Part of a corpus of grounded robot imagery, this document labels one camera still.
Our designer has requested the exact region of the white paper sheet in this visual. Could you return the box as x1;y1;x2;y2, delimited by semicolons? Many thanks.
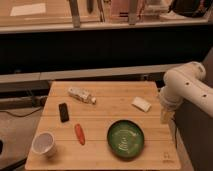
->
10;3;46;16

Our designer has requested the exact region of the white cup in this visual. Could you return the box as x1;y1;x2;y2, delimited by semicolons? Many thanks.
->
31;132;56;157

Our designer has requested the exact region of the red carrot toy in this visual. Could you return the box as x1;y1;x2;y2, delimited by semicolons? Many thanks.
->
74;124;85;145

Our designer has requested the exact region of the black floor cable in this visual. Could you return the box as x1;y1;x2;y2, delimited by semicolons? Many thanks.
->
0;105;45;118

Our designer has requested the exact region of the grey metal post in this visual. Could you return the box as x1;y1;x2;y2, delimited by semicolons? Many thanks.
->
128;0;138;25
69;0;81;28

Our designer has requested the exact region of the black eraser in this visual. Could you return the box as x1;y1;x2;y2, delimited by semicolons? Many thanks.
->
59;103;69;122

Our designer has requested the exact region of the black power strip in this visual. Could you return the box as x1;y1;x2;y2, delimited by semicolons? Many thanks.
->
0;96;47;110

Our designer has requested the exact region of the grey metal post right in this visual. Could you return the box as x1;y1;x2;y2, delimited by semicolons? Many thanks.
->
128;0;138;25

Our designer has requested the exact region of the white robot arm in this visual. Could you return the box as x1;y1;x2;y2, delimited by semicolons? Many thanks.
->
158;61;213;124

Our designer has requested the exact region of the green bowl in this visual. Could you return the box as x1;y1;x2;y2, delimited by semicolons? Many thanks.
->
107;120;145;160

